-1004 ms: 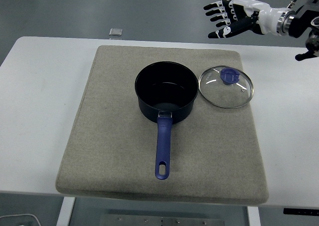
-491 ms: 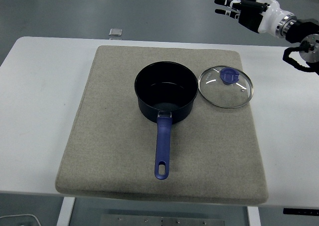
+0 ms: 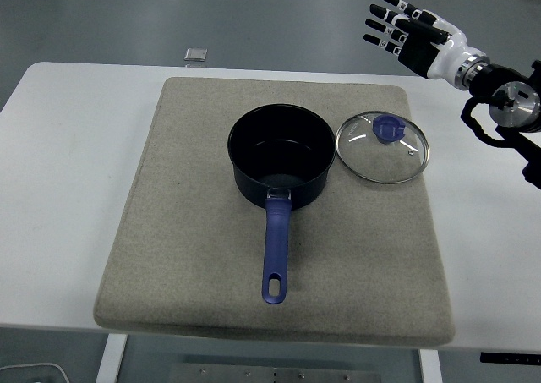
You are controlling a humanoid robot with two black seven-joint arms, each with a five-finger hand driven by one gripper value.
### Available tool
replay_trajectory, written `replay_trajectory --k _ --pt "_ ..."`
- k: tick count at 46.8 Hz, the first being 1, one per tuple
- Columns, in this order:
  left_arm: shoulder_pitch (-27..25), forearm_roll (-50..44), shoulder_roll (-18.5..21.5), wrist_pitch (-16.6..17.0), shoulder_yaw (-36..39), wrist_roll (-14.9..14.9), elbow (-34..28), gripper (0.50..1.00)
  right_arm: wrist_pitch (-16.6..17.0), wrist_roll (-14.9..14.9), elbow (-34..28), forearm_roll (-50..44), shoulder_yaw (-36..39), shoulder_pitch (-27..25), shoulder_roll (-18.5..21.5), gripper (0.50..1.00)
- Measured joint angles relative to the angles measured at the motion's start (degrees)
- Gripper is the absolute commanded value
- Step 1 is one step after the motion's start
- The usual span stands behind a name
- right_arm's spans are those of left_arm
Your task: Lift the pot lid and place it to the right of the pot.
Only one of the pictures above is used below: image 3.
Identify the white table leg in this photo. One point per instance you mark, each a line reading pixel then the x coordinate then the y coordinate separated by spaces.
pixel 110 357
pixel 431 368

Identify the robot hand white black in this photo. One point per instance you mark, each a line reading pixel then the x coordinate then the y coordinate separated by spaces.
pixel 448 53

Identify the grey metal plate with screws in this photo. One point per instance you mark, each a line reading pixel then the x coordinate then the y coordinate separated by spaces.
pixel 274 374

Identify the black table control panel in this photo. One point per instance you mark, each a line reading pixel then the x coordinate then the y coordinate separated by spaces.
pixel 511 358

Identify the beige fabric mat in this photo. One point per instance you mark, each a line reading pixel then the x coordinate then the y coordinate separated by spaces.
pixel 190 188

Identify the small silver floor plate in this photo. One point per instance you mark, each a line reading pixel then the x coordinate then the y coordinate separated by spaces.
pixel 196 53

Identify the glass pot lid blue knob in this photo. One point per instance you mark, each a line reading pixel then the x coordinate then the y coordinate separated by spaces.
pixel 386 129

